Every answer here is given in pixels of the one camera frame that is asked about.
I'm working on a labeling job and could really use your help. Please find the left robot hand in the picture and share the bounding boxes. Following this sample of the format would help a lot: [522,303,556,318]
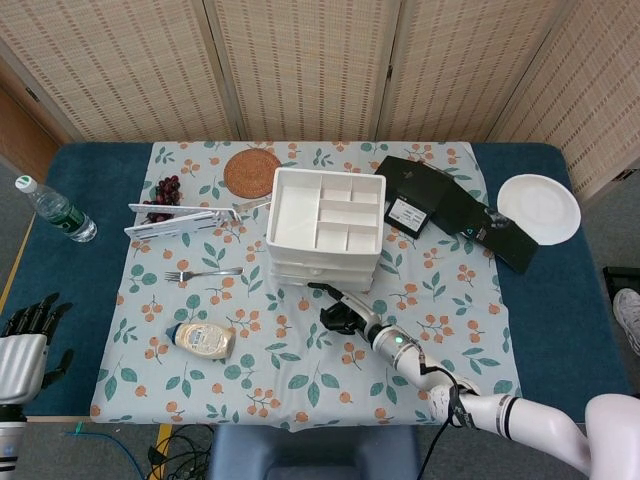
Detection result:
[0,292,75,404]

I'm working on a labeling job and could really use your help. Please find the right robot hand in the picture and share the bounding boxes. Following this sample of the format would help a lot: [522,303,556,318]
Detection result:
[308,281,384,344]

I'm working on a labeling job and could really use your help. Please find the clear shallow drawer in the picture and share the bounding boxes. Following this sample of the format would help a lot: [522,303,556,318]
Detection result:
[270,259,379,276]
[268,247,382,263]

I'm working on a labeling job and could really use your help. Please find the floral orange leaf tablecloth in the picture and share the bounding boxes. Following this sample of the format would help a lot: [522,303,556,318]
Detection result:
[89,140,525,432]

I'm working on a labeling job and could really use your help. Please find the blue table cover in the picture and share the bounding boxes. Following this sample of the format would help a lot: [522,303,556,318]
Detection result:
[0,142,632,419]

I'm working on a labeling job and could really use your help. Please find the black box with white label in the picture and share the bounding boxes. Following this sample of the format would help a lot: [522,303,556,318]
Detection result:
[383,195,432,239]

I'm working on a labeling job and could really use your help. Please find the silver metal fork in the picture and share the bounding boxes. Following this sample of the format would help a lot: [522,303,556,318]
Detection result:
[164,268,244,284]

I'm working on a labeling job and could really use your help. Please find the blue chair seat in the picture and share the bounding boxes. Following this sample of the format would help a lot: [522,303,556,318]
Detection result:
[208,423,424,480]

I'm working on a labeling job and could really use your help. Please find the large black box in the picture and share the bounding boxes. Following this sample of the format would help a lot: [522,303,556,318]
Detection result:
[374,155,490,236]

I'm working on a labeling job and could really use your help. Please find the mayonnaise squeeze bottle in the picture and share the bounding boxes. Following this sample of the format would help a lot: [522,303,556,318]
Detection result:
[166,322,237,362]

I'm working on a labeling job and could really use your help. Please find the clear plastic water bottle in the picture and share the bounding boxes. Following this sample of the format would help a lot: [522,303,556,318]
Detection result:
[13,174,98,244]

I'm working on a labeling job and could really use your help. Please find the long black printed box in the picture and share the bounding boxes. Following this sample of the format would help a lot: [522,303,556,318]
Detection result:
[459,202,540,274]

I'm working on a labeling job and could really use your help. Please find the round brown woven coaster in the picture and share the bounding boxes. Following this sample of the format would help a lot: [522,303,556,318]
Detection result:
[223,149,281,200]

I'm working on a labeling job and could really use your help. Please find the white folding stand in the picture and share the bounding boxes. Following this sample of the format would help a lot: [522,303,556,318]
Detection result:
[123,202,241,242]

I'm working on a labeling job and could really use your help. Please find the white round plate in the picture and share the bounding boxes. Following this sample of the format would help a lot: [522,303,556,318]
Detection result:
[496,173,582,247]

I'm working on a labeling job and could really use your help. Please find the dark red grape bunch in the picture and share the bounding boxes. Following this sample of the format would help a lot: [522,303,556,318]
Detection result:
[142,174,184,225]

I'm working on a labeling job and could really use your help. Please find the brown wooden door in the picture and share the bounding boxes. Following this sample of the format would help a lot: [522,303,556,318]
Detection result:
[0,74,64,171]

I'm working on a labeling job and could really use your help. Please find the beige woven folding screen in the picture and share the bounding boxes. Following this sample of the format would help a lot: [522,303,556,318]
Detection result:
[0,0,640,201]

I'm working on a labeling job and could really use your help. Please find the white sneaker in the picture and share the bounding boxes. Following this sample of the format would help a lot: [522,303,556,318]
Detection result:
[613,288,640,356]

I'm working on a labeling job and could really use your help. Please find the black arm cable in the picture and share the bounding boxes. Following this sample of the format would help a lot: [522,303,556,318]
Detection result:
[417,349,476,480]

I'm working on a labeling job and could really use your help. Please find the blue green floor cable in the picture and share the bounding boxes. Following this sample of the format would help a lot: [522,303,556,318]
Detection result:
[67,422,141,480]

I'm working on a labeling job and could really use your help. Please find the white drawer organizer frame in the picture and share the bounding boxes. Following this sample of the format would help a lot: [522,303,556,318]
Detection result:
[264,167,389,294]

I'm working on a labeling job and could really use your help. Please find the black floor cables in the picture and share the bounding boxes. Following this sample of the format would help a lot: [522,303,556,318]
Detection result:
[147,424,216,480]

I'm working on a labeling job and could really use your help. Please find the black metal frame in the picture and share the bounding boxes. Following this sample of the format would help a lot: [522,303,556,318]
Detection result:
[602,266,640,301]

